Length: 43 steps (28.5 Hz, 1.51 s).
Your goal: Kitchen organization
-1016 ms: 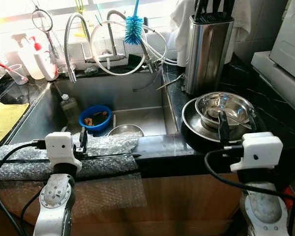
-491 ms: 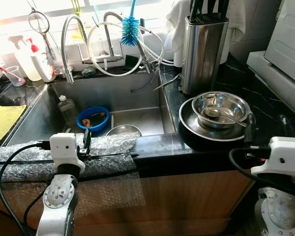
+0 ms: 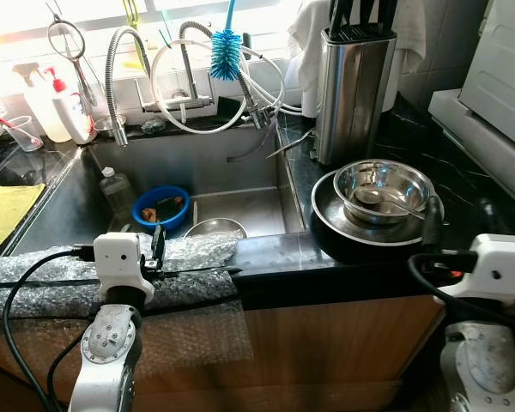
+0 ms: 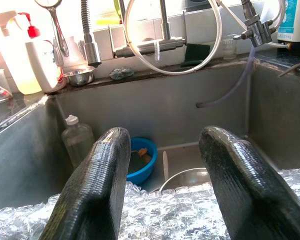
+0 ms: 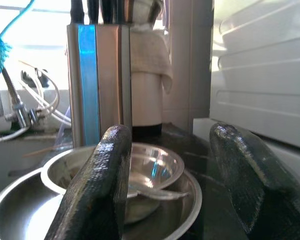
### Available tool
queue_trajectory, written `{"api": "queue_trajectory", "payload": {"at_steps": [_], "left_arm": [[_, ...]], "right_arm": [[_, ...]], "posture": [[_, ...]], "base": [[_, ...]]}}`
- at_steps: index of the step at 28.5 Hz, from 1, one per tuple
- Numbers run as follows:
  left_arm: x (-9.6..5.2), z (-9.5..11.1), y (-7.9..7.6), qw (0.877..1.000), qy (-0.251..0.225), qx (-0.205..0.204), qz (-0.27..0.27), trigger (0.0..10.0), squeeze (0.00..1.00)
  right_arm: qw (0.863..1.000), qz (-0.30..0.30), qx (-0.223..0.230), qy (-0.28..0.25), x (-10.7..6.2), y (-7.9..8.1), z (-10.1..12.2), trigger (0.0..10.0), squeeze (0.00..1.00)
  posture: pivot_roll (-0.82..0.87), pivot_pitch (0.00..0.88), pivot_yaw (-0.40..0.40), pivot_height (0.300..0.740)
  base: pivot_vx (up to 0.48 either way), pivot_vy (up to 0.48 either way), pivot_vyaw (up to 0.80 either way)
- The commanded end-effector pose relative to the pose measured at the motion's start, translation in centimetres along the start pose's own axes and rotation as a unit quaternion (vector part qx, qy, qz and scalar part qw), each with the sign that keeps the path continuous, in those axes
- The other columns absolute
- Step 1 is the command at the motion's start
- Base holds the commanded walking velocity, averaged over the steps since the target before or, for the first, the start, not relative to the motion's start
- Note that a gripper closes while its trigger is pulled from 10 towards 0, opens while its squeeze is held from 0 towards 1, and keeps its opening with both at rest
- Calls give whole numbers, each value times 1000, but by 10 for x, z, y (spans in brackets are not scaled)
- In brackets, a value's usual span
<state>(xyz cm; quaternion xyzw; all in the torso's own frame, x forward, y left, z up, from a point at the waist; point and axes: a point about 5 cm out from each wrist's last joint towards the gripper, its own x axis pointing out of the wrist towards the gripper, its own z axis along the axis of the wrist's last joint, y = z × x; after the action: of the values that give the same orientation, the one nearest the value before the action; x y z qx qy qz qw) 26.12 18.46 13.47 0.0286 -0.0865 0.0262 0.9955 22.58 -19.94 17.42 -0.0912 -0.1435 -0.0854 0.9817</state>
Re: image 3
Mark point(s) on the green orange sponge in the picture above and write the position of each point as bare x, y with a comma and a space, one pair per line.
163, 209

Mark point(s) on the stainless steel knife block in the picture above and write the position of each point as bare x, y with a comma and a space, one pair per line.
352, 94

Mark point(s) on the white countertop appliance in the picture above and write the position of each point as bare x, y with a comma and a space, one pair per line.
498, 86

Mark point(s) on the small steel bowl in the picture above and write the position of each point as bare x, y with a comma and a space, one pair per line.
215, 228

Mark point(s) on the yellow cleaning cloth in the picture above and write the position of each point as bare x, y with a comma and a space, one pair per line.
4, 210

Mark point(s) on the clear spray bottle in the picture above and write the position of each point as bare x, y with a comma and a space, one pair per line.
33, 107

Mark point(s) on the blue plastic bowl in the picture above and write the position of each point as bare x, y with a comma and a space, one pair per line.
146, 215

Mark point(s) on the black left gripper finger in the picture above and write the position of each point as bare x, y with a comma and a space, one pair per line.
159, 240

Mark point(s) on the bubble wrap sheet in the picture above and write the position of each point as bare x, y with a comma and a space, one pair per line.
197, 335
34, 275

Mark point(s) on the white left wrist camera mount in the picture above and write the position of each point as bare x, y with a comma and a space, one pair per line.
120, 257

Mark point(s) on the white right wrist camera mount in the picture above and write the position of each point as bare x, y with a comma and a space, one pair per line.
498, 266

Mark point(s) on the clear plastic bottle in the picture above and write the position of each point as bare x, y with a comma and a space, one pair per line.
118, 193

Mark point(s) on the thin steel knife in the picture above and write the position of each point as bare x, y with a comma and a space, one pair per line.
290, 144

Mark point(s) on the clear plastic cup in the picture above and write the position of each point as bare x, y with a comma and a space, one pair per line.
21, 133

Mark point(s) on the steel gooseneck spring faucet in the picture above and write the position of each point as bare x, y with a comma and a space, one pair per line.
116, 133

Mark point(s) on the blue bottle brush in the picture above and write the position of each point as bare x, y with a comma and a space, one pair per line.
225, 53

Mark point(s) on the clear thin tube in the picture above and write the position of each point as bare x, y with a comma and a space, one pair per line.
262, 146

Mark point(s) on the steel spoon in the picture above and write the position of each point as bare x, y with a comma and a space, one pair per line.
369, 196

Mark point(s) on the white hanging cloth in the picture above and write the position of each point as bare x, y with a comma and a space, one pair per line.
309, 51

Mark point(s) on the large steel plate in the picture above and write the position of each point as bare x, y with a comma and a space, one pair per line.
326, 219

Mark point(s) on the black knife sharpener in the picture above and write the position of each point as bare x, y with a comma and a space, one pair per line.
246, 41

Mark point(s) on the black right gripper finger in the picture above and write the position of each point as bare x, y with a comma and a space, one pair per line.
433, 223

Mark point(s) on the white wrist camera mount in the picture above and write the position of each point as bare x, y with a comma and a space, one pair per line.
120, 257
498, 266

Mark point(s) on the steel filter tap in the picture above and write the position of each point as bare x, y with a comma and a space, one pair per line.
191, 73

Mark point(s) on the wooden cabinet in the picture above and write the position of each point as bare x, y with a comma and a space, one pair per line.
343, 343

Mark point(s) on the stainless steel sink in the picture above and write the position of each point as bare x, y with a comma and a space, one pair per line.
69, 197

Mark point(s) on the wide steel bowl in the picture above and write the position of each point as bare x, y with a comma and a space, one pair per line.
386, 180

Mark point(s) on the tiny steel bowl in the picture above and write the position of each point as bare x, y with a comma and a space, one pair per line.
101, 123

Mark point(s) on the grey scrub ball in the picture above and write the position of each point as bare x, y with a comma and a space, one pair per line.
153, 126

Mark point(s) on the white red pump bottle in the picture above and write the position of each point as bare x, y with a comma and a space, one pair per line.
73, 116

